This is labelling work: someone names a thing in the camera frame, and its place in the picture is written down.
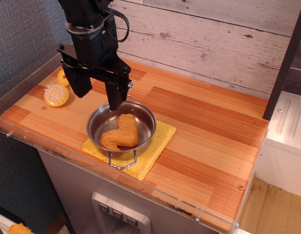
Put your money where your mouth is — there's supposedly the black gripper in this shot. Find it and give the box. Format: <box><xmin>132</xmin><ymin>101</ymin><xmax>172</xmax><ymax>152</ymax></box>
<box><xmin>57</xmin><ymin>19</ymin><xmax>131</xmax><ymax>111</ymax></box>

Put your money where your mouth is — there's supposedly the yellow brush with white bristles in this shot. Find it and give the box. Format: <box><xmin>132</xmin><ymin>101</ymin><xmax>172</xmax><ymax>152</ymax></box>
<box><xmin>44</xmin><ymin>70</ymin><xmax>69</xmax><ymax>107</ymax></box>

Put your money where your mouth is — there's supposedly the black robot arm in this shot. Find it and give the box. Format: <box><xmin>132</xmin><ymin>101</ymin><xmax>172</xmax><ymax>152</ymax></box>
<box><xmin>57</xmin><ymin>0</ymin><xmax>132</xmax><ymax>111</ymax></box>

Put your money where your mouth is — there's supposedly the stainless steel pot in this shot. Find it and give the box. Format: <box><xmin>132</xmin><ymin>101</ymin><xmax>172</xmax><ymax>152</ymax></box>
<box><xmin>86</xmin><ymin>95</ymin><xmax>157</xmax><ymax>170</ymax></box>

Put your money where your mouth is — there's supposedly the orange plush chicken drumstick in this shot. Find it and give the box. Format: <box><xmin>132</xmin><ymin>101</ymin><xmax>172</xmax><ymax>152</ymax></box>
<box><xmin>100</xmin><ymin>114</ymin><xmax>139</xmax><ymax>151</ymax></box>

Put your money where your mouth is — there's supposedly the yellow folded cloth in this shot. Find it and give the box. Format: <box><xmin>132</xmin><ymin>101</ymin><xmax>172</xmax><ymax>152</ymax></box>
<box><xmin>82</xmin><ymin>121</ymin><xmax>176</xmax><ymax>181</ymax></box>

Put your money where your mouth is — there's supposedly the silver button control panel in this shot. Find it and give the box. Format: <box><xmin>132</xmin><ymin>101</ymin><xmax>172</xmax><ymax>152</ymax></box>
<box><xmin>92</xmin><ymin>192</ymin><xmax>152</xmax><ymax>234</ymax></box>

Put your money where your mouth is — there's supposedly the orange object bottom left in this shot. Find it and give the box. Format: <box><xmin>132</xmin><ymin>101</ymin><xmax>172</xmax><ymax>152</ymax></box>
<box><xmin>7</xmin><ymin>223</ymin><xmax>32</xmax><ymax>234</ymax></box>

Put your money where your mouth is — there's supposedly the white cabinet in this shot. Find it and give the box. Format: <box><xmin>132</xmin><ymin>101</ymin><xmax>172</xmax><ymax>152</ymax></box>
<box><xmin>255</xmin><ymin>92</ymin><xmax>301</xmax><ymax>196</ymax></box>

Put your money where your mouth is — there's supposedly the dark right frame post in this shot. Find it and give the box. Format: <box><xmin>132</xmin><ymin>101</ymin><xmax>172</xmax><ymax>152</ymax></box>
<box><xmin>262</xmin><ymin>10</ymin><xmax>301</xmax><ymax>120</ymax></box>

